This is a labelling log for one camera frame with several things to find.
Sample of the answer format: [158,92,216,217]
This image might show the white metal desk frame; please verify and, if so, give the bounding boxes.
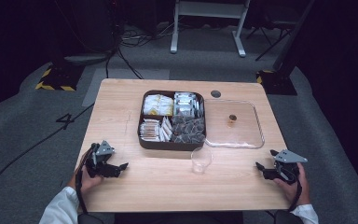
[170,0,252,58]

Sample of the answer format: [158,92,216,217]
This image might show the clear lid with wooden knob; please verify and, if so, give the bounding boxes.
[203,99,266,149]

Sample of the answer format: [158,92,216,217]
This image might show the bundle of black floor cables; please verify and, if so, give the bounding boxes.
[104,18,181,80]

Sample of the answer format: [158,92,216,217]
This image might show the person's dark clothing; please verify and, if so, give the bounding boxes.
[77,210,306,224]

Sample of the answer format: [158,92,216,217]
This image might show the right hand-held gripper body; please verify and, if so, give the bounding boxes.
[269,148,309,185]

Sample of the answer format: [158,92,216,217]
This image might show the dark brown compartment box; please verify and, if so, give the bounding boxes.
[137,90,207,152]

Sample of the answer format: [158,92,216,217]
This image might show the left hand-held gripper black cable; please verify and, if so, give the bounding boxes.
[75,146,95,216]

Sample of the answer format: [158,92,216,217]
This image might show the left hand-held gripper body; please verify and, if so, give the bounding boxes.
[85,140,121,178]

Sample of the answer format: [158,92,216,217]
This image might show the person's left hand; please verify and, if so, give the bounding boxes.
[67,163,104,196]

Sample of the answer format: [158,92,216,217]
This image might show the pile of grey tea bags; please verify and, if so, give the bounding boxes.
[171,115,206,145]

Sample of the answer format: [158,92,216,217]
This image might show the pile of brown stick sachets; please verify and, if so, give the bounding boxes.
[139,119,162,143]

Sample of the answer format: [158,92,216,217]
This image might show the person's right hand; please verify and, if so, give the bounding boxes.
[272,162,311,207]

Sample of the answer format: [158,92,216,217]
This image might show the black folding stand legs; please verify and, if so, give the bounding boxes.
[245,21,295,62]

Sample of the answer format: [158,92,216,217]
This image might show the pile of silver packets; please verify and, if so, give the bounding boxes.
[172,91,205,119]

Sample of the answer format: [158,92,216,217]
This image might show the black yellow striped stand base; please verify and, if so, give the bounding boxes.
[34,63,86,92]
[255,69,298,96]

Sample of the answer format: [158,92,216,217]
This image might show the clear plastic cup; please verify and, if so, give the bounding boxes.
[190,147,214,175]

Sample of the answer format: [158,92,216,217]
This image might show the right hand-held gripper black cable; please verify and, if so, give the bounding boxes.
[286,179,303,213]

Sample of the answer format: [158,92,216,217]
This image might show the row of white paper sachets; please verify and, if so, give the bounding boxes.
[158,116,174,143]

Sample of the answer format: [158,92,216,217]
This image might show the hand-held gripper black cable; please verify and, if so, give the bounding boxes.
[286,179,303,213]
[75,146,95,216]

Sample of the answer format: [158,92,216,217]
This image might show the pile of yellow white packets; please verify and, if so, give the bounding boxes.
[142,93,175,117]

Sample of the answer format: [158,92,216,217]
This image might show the long black floor cable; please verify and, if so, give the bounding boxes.
[0,102,95,200]

